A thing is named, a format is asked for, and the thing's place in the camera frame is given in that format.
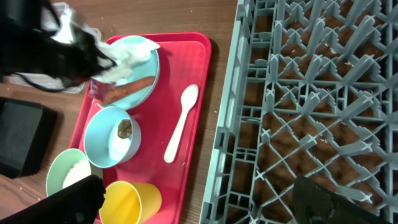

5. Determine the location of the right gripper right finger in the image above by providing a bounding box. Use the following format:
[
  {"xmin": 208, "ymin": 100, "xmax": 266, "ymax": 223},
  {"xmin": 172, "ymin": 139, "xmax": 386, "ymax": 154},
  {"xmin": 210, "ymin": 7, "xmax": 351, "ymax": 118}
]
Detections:
[{"xmin": 292, "ymin": 177, "xmax": 388, "ymax": 224}]

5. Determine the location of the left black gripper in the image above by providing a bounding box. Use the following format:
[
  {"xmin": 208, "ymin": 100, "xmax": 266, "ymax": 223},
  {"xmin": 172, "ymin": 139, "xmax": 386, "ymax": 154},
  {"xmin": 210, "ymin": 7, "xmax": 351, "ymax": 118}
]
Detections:
[{"xmin": 0, "ymin": 0, "xmax": 118, "ymax": 90}]

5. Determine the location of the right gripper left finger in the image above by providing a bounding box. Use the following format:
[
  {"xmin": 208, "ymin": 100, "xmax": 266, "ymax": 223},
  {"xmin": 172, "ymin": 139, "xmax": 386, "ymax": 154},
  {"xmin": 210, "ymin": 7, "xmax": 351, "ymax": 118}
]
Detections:
[{"xmin": 1, "ymin": 175, "xmax": 106, "ymax": 224}]

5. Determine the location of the white rice heap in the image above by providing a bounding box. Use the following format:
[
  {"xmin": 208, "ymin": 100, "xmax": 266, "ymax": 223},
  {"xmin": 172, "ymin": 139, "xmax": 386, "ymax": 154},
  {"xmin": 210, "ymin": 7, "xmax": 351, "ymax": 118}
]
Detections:
[{"xmin": 62, "ymin": 158, "xmax": 91, "ymax": 189}]

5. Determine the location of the yellow plastic cup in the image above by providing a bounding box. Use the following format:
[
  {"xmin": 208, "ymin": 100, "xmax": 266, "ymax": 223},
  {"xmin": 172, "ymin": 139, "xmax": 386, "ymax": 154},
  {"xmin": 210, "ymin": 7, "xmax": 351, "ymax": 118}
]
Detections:
[{"xmin": 99, "ymin": 180, "xmax": 162, "ymax": 224}]

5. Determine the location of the light green bowl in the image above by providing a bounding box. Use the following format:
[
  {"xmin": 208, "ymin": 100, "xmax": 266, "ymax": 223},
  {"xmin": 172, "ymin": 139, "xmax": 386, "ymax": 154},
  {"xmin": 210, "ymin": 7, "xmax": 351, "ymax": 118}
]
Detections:
[{"xmin": 46, "ymin": 148, "xmax": 103, "ymax": 197}]

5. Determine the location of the light blue bowl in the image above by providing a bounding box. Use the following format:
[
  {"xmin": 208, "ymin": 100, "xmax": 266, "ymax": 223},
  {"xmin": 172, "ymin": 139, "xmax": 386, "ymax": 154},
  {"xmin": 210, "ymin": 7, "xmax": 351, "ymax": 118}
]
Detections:
[{"xmin": 83, "ymin": 106, "xmax": 142, "ymax": 169}]

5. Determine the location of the red snack wrapper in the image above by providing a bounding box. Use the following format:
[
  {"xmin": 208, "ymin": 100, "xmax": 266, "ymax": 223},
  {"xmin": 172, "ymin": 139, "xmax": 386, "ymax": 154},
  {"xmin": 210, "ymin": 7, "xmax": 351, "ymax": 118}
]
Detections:
[{"xmin": 88, "ymin": 79, "xmax": 115, "ymax": 101}]

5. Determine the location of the brown food lump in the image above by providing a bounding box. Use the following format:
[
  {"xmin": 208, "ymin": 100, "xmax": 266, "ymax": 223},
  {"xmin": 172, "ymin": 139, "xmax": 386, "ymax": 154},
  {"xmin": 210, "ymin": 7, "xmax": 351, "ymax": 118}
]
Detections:
[{"xmin": 118, "ymin": 119, "xmax": 132, "ymax": 139}]

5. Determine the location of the white tissue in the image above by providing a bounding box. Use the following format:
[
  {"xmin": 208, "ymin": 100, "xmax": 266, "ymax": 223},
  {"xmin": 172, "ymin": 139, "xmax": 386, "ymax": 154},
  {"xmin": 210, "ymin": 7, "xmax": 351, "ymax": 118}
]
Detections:
[{"xmin": 92, "ymin": 39, "xmax": 160, "ymax": 83}]

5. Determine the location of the orange carrot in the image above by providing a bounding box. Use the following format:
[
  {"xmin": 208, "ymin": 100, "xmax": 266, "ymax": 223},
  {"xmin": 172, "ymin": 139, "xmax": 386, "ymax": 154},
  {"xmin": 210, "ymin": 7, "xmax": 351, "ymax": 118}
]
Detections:
[{"xmin": 95, "ymin": 76, "xmax": 155, "ymax": 105}]

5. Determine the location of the black waste tray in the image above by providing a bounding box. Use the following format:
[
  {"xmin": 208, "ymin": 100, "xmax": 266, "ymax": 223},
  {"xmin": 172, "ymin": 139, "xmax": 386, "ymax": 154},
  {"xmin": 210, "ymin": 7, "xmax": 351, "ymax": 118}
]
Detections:
[{"xmin": 1, "ymin": 97, "xmax": 58, "ymax": 179}]

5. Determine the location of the grey dishwasher rack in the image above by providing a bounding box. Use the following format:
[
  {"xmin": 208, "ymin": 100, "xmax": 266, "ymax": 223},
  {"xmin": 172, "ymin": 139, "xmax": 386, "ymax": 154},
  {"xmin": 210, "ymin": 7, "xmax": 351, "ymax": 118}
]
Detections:
[{"xmin": 200, "ymin": 0, "xmax": 397, "ymax": 223}]

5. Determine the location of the large light blue plate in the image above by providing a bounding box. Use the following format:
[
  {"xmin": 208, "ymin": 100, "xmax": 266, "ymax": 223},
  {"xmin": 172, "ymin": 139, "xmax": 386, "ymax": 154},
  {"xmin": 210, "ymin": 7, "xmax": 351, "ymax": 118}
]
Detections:
[{"xmin": 90, "ymin": 35, "xmax": 160, "ymax": 110}]

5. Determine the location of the white plastic spoon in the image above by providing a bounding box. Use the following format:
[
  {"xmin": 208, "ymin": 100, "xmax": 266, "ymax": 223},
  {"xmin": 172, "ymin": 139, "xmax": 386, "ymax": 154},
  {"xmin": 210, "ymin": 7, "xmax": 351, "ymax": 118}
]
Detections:
[{"xmin": 164, "ymin": 84, "xmax": 199, "ymax": 164}]

